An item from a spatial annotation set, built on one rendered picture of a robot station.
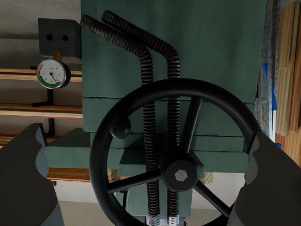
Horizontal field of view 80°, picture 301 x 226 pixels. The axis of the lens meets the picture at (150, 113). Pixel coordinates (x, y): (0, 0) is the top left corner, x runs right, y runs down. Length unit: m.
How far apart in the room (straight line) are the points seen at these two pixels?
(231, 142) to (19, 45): 3.48
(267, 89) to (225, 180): 2.34
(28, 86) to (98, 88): 3.11
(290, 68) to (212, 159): 1.43
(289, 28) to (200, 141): 1.49
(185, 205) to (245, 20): 0.45
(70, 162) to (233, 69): 0.48
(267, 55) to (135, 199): 1.14
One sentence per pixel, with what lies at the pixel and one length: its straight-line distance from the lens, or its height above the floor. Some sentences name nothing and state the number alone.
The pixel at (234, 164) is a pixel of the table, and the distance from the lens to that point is 0.55.
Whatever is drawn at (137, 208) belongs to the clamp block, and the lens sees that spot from 0.44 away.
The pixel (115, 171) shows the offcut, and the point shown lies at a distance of 0.55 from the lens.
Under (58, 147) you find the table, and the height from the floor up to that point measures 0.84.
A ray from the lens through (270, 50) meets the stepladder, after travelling 1.34.
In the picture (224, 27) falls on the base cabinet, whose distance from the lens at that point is 0.51.
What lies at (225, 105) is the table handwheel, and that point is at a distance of 0.29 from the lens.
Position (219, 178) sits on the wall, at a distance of 3.40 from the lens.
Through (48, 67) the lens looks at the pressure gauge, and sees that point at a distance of 0.45.
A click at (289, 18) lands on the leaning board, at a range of 1.89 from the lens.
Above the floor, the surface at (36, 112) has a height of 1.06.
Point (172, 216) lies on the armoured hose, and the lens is 0.44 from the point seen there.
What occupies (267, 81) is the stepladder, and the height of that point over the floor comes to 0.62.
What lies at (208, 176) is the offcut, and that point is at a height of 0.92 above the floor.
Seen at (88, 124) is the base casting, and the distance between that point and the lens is 0.49.
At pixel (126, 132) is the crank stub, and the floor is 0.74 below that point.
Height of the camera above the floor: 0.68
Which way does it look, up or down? 8 degrees up
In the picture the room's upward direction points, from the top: 178 degrees counter-clockwise
